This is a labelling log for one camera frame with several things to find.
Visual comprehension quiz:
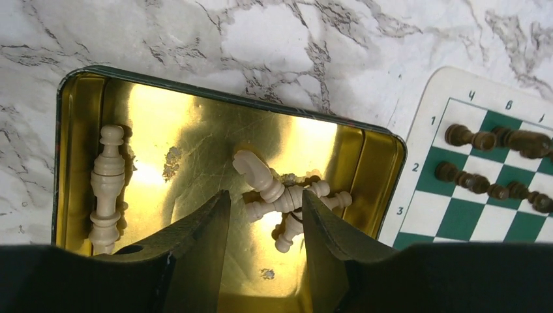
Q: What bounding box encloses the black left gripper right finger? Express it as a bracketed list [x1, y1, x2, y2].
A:
[302, 191, 552, 312]

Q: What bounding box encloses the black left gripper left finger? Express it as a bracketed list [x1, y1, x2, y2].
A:
[1, 190, 231, 312]

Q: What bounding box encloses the white chess piece in tin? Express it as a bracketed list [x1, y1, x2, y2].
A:
[245, 180, 352, 253]

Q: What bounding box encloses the green white chess board mat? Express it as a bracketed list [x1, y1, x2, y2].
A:
[378, 67, 552, 249]

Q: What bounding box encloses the white king chess piece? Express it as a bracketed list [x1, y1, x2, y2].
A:
[89, 125, 125, 254]

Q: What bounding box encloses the gold tin with white pieces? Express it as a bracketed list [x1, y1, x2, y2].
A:
[52, 65, 407, 312]

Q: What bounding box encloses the white knight chess piece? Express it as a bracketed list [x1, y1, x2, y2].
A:
[232, 150, 284, 203]

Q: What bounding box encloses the dark pawn piece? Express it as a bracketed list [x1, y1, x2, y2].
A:
[486, 181, 540, 204]
[434, 161, 491, 194]

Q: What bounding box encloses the dark rook piece corner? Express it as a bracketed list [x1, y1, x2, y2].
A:
[445, 124, 498, 151]

